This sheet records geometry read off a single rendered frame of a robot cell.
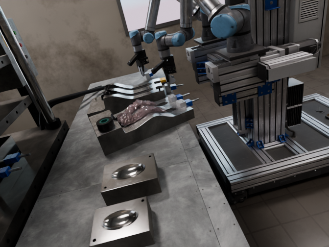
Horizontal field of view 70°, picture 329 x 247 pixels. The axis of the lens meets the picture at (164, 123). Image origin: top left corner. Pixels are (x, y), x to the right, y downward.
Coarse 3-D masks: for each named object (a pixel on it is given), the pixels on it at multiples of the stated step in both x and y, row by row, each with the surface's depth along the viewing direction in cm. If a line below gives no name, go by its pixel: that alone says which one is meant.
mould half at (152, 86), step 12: (108, 84) 166; (120, 84) 165; (144, 84) 164; (156, 84) 157; (108, 96) 143; (120, 96) 146; (132, 96) 149; (144, 96) 146; (156, 96) 147; (96, 108) 151; (108, 108) 146; (120, 108) 147
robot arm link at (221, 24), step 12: (204, 0) 116; (216, 0) 115; (204, 12) 120; (216, 12) 114; (228, 12) 113; (216, 24) 115; (228, 24) 112; (240, 24) 117; (216, 36) 118; (228, 36) 116
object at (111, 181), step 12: (144, 156) 93; (108, 168) 91; (120, 168) 90; (132, 168) 90; (144, 168) 87; (156, 168) 87; (108, 180) 85; (120, 180) 83; (132, 180) 82; (144, 180) 80; (156, 180) 81; (108, 192) 80; (120, 192) 81; (132, 192) 82; (144, 192) 83; (156, 192) 83; (108, 204) 83
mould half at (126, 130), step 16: (160, 112) 122; (176, 112) 123; (192, 112) 124; (96, 128) 114; (112, 128) 110; (128, 128) 115; (144, 128) 115; (160, 128) 119; (112, 144) 111; (128, 144) 115
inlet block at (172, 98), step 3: (168, 96) 138; (171, 96) 137; (174, 96) 136; (177, 96) 138; (180, 96) 137; (183, 96) 140; (168, 99) 139; (171, 99) 135; (174, 99) 136; (177, 99) 137
